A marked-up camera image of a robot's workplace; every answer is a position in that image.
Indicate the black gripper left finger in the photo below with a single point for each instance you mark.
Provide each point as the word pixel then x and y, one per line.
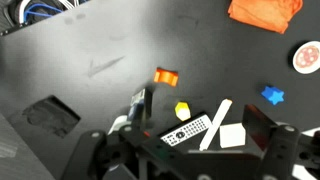
pixel 97 152

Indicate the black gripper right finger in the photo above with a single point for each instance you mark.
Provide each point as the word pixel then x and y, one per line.
pixel 284 146

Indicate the small dark blue box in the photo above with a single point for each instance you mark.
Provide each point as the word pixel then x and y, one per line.
pixel 137 106

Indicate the blue star block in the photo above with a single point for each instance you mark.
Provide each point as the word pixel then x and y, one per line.
pixel 273 95

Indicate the white square card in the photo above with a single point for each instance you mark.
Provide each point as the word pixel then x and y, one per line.
pixel 232 135

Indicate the white marker pen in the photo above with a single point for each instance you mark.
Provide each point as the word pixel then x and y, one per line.
pixel 215 124

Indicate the grey remote control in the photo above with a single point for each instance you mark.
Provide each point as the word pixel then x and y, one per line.
pixel 187 130

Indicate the round white patterned plate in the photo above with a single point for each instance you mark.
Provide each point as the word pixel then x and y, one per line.
pixel 306 59

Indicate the yellow hexagonal block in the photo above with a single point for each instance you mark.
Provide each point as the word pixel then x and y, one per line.
pixel 182 111

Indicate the orange plastic block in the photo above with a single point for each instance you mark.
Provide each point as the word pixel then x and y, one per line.
pixel 165 76

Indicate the orange cloth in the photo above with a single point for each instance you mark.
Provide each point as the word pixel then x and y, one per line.
pixel 272 15

